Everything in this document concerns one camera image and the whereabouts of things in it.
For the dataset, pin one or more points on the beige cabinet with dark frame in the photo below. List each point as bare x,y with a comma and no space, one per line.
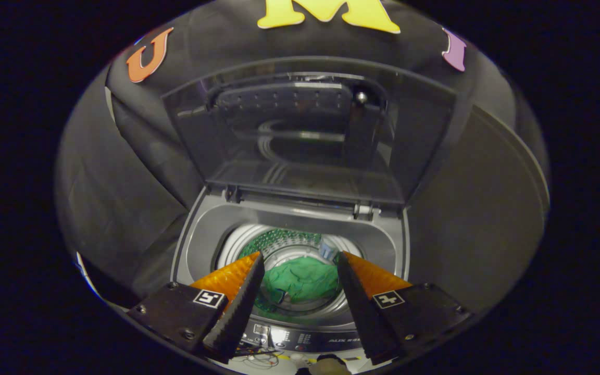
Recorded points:
466,219

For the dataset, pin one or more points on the dark transparent washing machine lid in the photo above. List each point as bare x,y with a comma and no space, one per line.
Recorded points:
300,179

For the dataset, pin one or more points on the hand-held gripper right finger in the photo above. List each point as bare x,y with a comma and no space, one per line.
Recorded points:
360,307

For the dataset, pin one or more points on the grey washing machine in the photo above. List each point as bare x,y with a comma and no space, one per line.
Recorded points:
206,245

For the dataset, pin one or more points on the person's tan shoe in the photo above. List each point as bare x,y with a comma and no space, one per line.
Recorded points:
328,366

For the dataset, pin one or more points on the black backdrop cloth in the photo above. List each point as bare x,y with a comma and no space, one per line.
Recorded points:
138,172

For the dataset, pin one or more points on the green polo shirt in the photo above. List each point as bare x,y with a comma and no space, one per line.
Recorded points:
302,278

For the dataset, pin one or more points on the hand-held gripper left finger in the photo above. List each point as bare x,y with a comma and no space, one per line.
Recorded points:
240,307

